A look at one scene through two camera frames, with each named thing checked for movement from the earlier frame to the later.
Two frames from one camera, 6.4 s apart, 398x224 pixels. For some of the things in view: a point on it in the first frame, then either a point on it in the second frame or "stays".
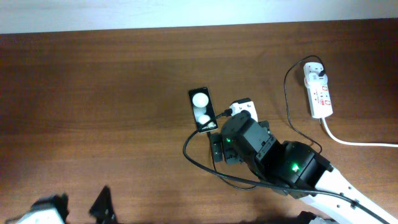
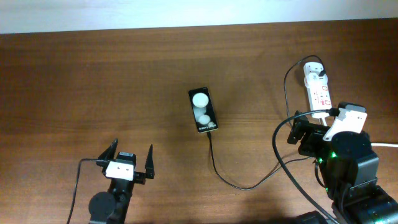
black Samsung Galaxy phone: [204, 111] stays
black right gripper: [231, 155] to [301, 124]
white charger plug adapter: [311, 73] stays
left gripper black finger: [102, 209] to [149, 168]
